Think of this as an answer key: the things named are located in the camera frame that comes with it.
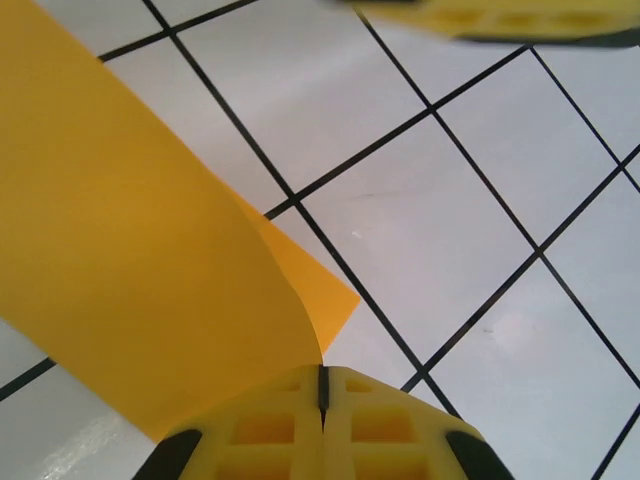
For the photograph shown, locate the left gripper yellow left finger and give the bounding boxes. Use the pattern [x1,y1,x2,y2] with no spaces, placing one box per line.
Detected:
[133,363,325,480]

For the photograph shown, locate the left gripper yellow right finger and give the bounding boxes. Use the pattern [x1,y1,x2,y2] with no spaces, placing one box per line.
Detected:
[322,364,512,480]

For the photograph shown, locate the yellow paper sheet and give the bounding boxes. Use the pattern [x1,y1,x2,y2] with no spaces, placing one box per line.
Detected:
[0,0,362,444]

